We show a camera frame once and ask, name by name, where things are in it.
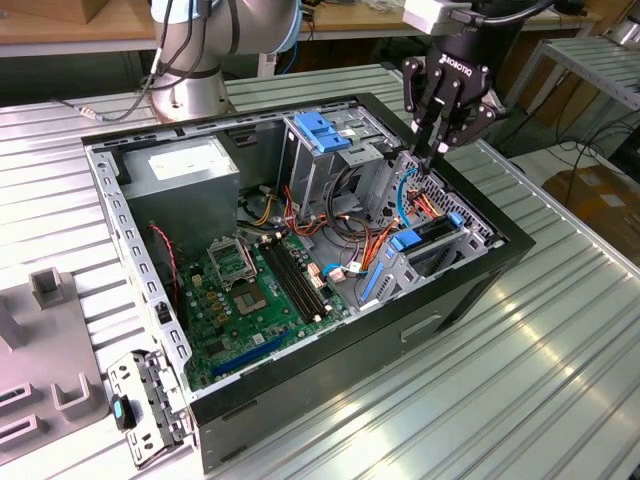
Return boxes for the grey metal disk bay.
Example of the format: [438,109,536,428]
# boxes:
[357,149,504,311]

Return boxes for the brown cardboard box on desk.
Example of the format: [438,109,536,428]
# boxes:
[64,0,111,25]

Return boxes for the grey power supply unit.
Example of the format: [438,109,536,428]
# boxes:
[118,133,242,261]

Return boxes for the black open PC case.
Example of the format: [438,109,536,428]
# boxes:
[79,91,537,475]

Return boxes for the grey cable with metal plug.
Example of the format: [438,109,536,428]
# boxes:
[52,0,176,124]

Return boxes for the CPU socket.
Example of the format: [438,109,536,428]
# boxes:
[229,282,274,317]

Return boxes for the yellow black power wire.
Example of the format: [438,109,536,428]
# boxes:
[239,192,276,226]

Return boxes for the blue expansion slot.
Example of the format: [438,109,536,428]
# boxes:
[209,327,294,379]

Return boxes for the blue data wire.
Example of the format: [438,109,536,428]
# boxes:
[396,166,427,229]

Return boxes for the grey parts rack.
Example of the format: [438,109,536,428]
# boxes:
[0,267,114,451]

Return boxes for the metal slat side table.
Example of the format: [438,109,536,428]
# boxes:
[487,34,640,146]

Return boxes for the black latch with blue tab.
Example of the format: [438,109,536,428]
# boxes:
[109,393,137,432]

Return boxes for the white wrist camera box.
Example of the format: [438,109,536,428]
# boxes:
[402,0,474,36]

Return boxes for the metal socket cover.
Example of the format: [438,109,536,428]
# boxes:
[207,234,259,289]

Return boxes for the blue plastic drive latch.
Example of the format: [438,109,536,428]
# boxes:
[294,112,354,155]

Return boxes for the hard disk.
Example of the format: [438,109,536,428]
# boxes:
[359,212,466,309]

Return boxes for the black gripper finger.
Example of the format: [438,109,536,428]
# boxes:
[402,55,452,175]
[428,78,500,175]

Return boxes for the red black fan wire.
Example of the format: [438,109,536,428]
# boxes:
[148,223,182,309]

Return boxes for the black case fan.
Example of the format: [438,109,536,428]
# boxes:
[147,227,190,331]

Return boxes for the wooden desk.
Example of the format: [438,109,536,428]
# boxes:
[0,0,604,59]

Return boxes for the orange power wire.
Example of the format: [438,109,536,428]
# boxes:
[359,189,446,274]

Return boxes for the grey optical drive cage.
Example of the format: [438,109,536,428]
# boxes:
[279,102,401,221]

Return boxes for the black RAM slot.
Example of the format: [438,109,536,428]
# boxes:
[281,237,335,314]
[259,243,312,324]
[267,242,320,321]
[274,239,327,317]

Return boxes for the green motherboard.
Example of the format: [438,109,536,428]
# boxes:
[177,232,351,394]

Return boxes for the metal slot retainer bracket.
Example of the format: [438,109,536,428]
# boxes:
[106,349,196,469]

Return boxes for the orange red wire bundle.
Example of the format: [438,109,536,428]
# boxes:
[282,184,371,251]

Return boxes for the brown cardboard box on floor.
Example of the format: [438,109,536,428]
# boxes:
[542,167,640,251]

